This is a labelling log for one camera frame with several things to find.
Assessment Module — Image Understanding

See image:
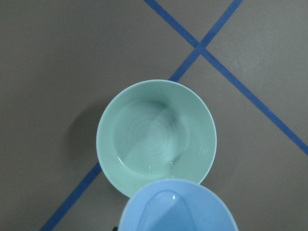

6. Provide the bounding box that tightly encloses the light blue plastic cup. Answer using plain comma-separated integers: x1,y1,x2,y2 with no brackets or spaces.
118,179,238,231

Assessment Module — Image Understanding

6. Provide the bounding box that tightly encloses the brown paper table cover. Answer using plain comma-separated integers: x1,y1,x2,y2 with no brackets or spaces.
0,0,308,231

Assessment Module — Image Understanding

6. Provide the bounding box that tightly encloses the mint green bowl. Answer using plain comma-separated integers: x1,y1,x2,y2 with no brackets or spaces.
96,79,217,197

